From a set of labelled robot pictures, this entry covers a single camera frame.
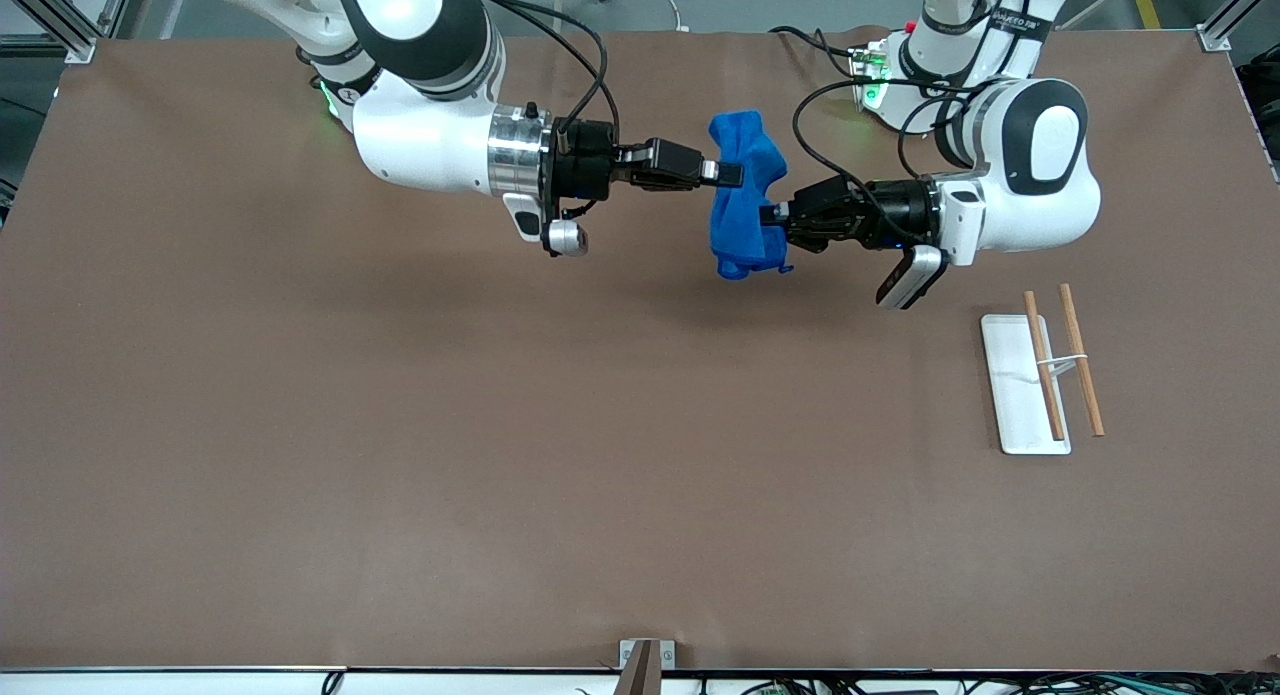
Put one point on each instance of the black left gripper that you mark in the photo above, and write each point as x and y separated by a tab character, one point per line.
893	214

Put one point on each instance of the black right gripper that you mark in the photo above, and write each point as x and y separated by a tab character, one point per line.
585	166

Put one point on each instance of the blue microfibre towel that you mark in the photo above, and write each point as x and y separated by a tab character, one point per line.
740	235

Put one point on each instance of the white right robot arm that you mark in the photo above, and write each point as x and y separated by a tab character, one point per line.
420	135

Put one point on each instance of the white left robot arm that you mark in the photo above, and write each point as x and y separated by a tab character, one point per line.
1050	145

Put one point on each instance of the white towel rack wooden rods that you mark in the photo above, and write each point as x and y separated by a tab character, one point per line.
1015	395

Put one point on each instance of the brown table cover sheet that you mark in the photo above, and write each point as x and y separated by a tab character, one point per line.
640	475

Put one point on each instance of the aluminium frame post with bracket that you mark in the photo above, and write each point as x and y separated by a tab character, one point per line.
1213	40
80	47

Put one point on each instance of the metal bracket with brown post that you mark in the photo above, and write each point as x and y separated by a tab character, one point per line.
640	670

